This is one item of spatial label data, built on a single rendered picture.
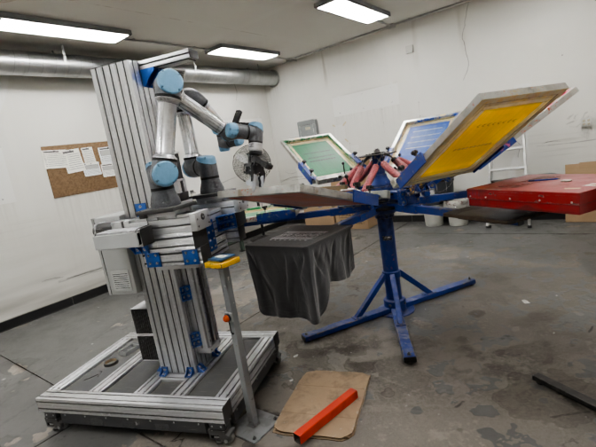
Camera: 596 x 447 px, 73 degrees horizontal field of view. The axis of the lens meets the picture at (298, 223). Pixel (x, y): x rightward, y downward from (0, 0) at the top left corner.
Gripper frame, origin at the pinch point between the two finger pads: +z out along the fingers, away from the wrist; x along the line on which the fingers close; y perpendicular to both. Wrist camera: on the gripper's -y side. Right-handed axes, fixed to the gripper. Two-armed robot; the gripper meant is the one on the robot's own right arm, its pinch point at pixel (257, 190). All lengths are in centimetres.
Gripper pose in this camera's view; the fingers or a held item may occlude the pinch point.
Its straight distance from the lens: 211.7
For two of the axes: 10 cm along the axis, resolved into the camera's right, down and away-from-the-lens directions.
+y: -7.9, 0.1, 6.1
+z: -0.1, 10.0, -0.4
